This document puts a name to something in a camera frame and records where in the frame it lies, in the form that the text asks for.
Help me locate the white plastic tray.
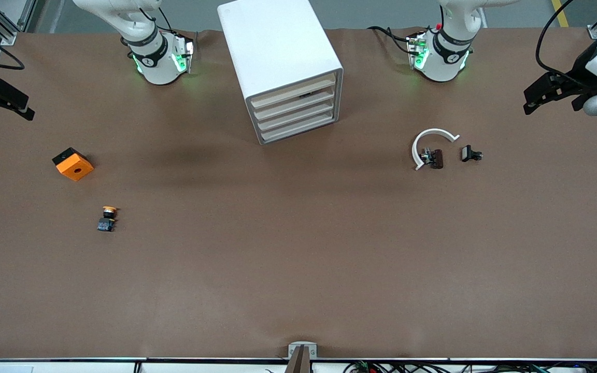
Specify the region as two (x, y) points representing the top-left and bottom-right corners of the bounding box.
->
(250, 74), (337, 109)

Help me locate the yellow push button switch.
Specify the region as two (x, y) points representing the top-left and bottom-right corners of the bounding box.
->
(97, 206), (118, 233)

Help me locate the brown terminal block component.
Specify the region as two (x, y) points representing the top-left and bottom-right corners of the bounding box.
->
(420, 148), (445, 170)

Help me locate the white curved plastic ring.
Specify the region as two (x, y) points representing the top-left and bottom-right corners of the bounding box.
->
(411, 128), (460, 171)

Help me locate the orange and black box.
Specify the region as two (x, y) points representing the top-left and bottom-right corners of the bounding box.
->
(52, 147), (94, 182)

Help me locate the tangled cable bundle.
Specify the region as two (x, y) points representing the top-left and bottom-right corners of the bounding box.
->
(343, 361), (597, 373)

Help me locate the white table edge rail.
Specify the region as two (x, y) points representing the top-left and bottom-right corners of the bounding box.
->
(0, 357), (597, 373)

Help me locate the brown camera post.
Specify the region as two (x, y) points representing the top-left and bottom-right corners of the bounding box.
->
(285, 346), (312, 373)

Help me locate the grey metal bracket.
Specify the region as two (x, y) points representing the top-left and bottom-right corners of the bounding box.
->
(288, 342), (318, 359)

